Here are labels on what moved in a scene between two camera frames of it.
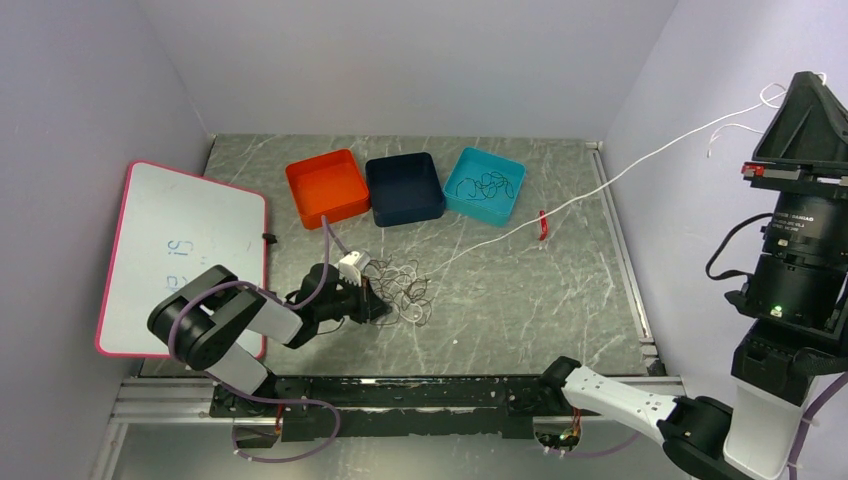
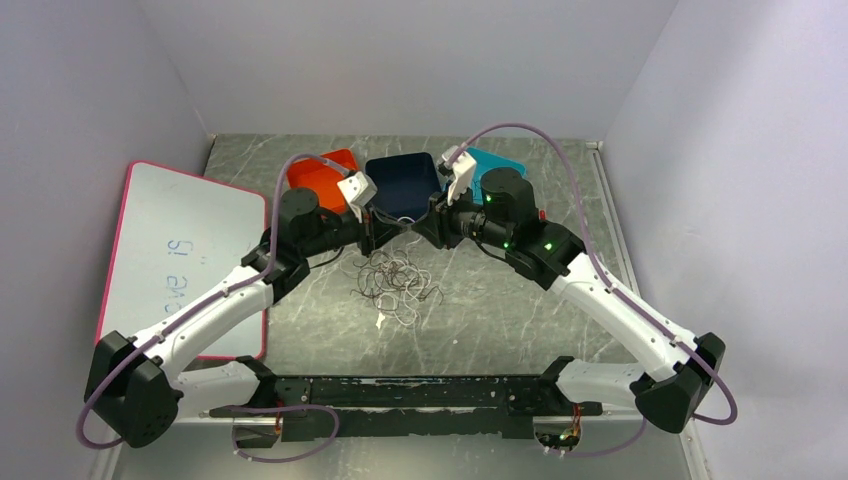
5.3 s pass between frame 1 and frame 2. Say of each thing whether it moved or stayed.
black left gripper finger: moved
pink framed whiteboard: stayed
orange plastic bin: stayed
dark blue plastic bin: stayed
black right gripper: moved
